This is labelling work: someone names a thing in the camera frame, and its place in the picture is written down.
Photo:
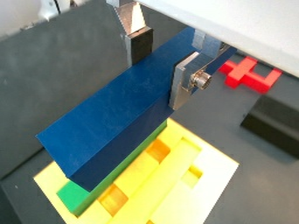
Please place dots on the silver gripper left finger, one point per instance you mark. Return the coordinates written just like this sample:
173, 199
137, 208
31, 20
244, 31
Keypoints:
138, 33

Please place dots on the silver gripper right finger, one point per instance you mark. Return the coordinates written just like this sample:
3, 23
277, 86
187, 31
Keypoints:
190, 75

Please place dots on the blue long block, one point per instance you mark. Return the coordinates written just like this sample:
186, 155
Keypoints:
94, 137

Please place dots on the yellow slotted board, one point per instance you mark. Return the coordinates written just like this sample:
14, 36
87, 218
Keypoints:
170, 186

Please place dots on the red comb-shaped block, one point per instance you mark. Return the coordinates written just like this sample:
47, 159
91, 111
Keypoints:
241, 74

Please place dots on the green long block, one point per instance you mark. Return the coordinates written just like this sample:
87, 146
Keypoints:
98, 189

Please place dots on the black angle bracket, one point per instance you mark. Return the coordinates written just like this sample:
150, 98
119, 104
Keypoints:
274, 121

